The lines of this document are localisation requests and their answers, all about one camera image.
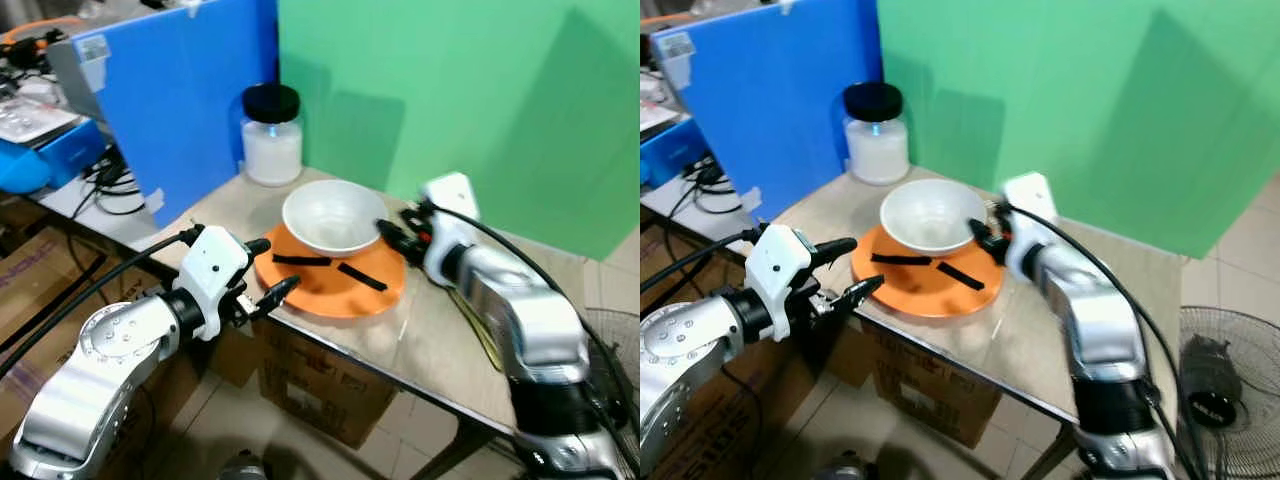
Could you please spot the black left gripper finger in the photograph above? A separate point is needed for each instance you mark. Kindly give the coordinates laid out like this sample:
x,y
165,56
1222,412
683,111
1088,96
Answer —
x,y
278,290
862,290
836,250
258,246

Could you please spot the black floor fan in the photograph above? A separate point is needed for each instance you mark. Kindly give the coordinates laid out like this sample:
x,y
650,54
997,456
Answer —
x,y
1225,380
612,345

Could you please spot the dark table leg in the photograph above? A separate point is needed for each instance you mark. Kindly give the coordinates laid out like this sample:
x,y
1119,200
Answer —
x,y
1050,455
462,450

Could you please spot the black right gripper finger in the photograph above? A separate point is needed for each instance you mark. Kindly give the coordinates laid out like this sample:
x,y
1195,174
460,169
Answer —
x,y
986,245
398,247
386,227
978,225

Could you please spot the glass jar with black lid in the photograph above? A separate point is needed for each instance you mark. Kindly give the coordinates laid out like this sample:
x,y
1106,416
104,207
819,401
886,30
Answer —
x,y
272,150
877,150

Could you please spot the orange round plate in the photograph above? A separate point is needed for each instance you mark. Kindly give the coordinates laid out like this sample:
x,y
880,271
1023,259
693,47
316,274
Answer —
x,y
320,290
915,292

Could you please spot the green board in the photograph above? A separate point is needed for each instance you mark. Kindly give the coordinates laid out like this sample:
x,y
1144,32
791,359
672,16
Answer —
x,y
460,100
1070,100

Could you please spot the clear plastic tray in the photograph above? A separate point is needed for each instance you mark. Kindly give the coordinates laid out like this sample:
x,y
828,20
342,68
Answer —
x,y
35,118

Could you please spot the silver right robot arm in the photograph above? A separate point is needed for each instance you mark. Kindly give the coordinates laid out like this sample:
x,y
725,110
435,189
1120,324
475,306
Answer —
x,y
535,325
1105,330

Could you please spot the white ceramic bowl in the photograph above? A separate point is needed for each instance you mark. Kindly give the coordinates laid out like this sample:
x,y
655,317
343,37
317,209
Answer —
x,y
330,215
925,215

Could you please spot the brown cardboard box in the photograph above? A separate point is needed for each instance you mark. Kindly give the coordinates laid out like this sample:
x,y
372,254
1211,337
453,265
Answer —
x,y
935,395
320,385

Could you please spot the blue board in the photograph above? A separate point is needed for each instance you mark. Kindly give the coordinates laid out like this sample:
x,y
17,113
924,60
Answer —
x,y
780,100
190,100

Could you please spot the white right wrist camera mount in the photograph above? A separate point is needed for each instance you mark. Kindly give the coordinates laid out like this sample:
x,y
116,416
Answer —
x,y
1030,200
452,200

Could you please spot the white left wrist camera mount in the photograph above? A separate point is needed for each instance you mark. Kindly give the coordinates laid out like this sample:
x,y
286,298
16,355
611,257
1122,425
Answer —
x,y
212,262
775,265

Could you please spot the blue plastic box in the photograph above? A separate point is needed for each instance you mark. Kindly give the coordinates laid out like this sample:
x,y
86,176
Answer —
x,y
55,160
670,155

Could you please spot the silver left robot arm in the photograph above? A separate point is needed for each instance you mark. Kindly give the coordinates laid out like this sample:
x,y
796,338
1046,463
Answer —
x,y
680,350
95,365

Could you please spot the black strip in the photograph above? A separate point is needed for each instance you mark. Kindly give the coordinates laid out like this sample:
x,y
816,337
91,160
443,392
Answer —
x,y
300,261
900,260
960,276
362,278

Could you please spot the white label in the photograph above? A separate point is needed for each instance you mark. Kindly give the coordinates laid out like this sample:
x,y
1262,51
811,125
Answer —
x,y
93,48
675,46

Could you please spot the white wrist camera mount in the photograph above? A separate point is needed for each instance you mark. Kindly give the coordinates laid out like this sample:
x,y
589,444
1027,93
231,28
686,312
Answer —
x,y
1030,200
212,262
775,265
452,200

